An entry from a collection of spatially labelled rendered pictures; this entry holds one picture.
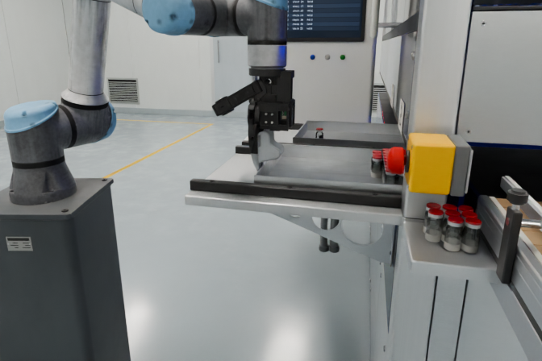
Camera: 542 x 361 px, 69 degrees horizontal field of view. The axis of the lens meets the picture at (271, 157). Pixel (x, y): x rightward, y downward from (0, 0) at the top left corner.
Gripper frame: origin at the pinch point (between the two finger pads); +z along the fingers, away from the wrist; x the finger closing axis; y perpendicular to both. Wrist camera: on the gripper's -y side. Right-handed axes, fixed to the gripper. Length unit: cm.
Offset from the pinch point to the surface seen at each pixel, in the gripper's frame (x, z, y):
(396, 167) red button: -19.9, -7.9, 26.0
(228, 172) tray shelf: 4.4, 3.5, -7.8
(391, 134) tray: 54, 3, 30
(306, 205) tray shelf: -10.2, 3.3, 12.0
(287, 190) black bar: -8.0, 1.7, 8.2
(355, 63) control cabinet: 90, -18, 16
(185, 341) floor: 47, 92, -43
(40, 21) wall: 489, -56, -492
